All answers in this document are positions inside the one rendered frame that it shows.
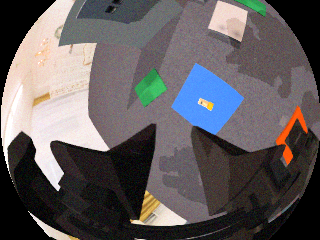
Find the blue flat square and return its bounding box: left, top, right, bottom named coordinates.
left=172, top=63, right=244, bottom=135

